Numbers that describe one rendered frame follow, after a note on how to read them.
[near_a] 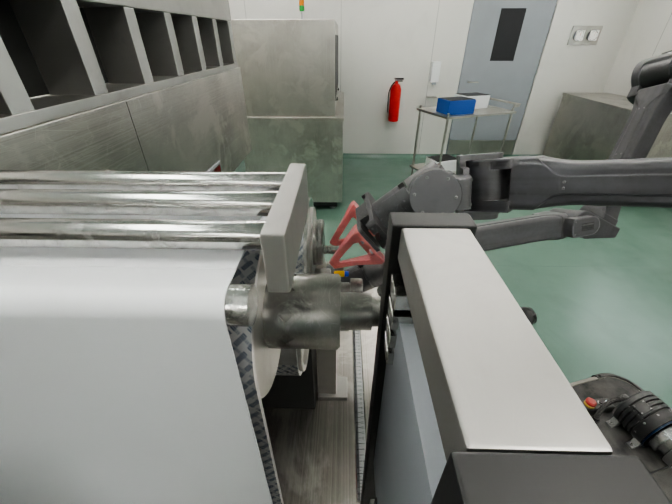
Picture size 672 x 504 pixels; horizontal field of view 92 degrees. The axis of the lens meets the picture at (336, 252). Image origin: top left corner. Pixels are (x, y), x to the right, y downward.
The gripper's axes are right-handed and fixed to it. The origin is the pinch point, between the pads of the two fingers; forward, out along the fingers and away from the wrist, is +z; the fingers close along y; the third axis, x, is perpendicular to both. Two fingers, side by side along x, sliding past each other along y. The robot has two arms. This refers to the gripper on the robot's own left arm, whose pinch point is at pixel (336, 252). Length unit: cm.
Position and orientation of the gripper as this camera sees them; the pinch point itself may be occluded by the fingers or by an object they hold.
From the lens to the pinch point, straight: 51.8
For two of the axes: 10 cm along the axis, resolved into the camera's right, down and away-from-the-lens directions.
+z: -7.7, 5.4, 3.5
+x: -6.4, -6.5, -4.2
